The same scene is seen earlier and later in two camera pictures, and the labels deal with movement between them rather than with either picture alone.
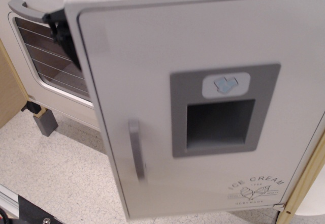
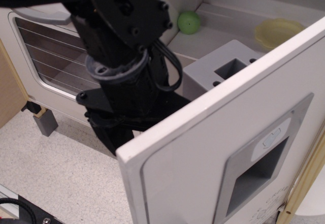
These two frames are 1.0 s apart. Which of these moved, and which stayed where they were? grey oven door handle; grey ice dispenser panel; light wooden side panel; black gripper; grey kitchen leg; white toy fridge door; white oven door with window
Moved: black gripper; grey ice dispenser panel; white toy fridge door
Stayed: grey kitchen leg; light wooden side panel; white oven door with window; grey oven door handle
